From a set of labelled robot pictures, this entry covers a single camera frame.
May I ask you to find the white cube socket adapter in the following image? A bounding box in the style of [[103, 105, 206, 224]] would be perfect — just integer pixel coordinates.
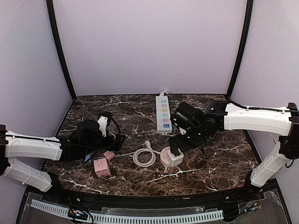
[[167, 151, 184, 167]]

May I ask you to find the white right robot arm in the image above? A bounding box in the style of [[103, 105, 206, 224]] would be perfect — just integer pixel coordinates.
[[169, 100, 299, 188]]

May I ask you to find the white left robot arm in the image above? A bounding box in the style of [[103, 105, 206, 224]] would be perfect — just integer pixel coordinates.
[[0, 117, 126, 192]]

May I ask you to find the pink round socket hub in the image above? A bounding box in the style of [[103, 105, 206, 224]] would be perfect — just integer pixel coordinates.
[[160, 147, 175, 167]]

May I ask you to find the pink small charger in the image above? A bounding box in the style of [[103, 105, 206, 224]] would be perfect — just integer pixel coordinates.
[[103, 151, 115, 161]]

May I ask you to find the blue small charger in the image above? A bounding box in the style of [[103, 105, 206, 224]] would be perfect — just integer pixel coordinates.
[[82, 154, 92, 164]]

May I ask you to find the white multicolour power strip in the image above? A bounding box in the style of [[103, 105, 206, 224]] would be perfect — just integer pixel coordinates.
[[155, 94, 172, 134]]

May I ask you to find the pink cube socket adapter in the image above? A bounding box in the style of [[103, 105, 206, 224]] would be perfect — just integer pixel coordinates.
[[93, 158, 111, 177]]

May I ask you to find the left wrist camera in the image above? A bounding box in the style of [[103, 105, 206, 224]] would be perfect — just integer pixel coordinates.
[[97, 112, 112, 137]]

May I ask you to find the white slotted cable duct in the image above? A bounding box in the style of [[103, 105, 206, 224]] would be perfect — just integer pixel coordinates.
[[30, 199, 224, 224]]

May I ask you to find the black front table rail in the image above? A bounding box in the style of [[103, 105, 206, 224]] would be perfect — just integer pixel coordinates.
[[16, 181, 292, 224]]

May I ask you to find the black left corner post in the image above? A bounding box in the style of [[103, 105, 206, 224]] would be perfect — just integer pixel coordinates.
[[46, 0, 77, 101]]

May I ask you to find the black corner post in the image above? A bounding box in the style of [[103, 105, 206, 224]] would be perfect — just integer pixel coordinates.
[[46, 0, 77, 101], [225, 0, 254, 100]]

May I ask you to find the black right corner post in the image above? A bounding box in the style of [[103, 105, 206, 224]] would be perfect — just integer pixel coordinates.
[[225, 0, 254, 100]]

